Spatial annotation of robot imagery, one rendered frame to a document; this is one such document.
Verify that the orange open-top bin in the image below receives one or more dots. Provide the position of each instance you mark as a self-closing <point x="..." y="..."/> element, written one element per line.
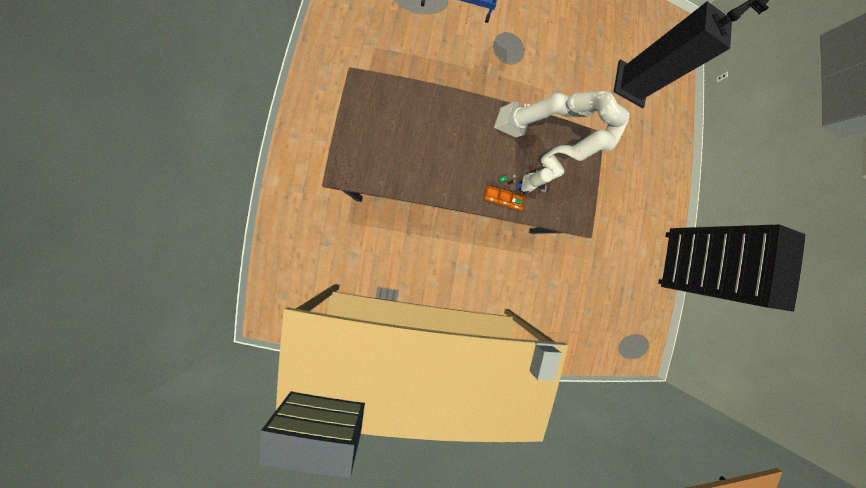
<point x="492" y="194"/>

